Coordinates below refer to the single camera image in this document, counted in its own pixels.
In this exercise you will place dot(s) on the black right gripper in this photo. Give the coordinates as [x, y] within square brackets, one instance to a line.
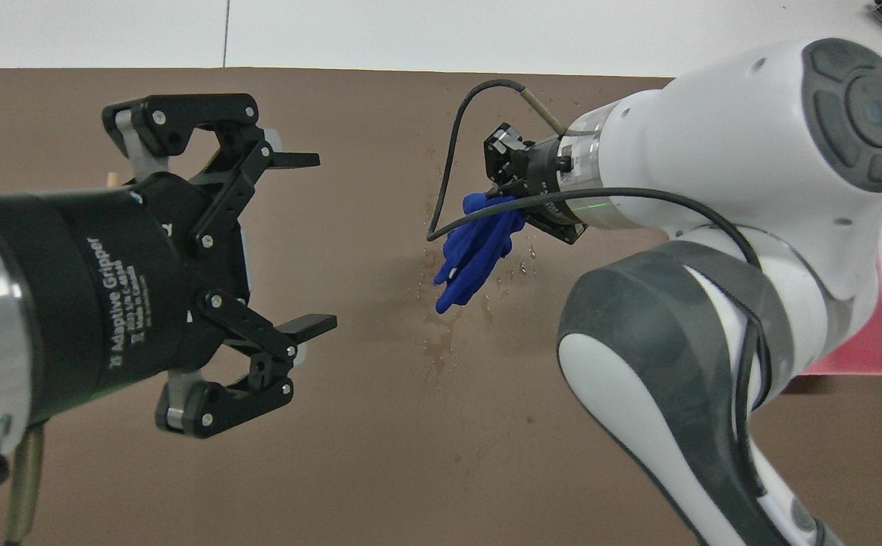
[548, 178]

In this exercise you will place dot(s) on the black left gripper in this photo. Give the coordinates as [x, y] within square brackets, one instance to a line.
[122, 288]

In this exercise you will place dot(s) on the blue cloth towel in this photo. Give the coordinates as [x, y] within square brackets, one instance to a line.
[475, 258]

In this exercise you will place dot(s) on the right Franka robot arm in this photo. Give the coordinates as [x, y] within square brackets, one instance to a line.
[714, 174]

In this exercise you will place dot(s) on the brown table mat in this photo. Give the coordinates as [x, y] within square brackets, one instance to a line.
[410, 455]

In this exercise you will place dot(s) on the pink plastic bin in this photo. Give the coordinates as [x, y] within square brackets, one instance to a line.
[861, 349]

